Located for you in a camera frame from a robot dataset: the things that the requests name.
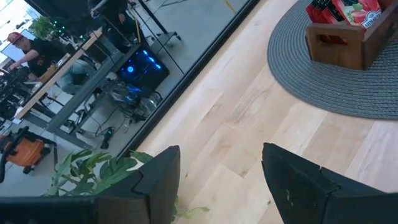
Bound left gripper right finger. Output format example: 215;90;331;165
262;142;340;224

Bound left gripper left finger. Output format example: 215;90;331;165
95;145;182;224

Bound wooden compartment tray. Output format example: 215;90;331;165
305;0;398;71

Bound red tea packet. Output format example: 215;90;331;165
331;0;382;30
305;0;345;25

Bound green potted plant white pot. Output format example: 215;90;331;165
43;149;211;223

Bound round grey woven mat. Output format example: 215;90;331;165
267;0;398;121

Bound wooden desk grey legs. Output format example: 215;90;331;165
14;29;142;150

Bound black computer case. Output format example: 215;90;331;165
117;45;171;91

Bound orange shop vacuum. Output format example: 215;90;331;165
0;126;58;184

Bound person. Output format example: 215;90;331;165
87;0;147;52
6;30;98;95

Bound distant green plant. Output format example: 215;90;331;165
29;15;57;40

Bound black aluminium table frame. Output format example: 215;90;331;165
118;0;261;158

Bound black gantry frame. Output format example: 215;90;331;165
136;0;182;47

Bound yellow hanging cable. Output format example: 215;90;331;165
223;0;237;14

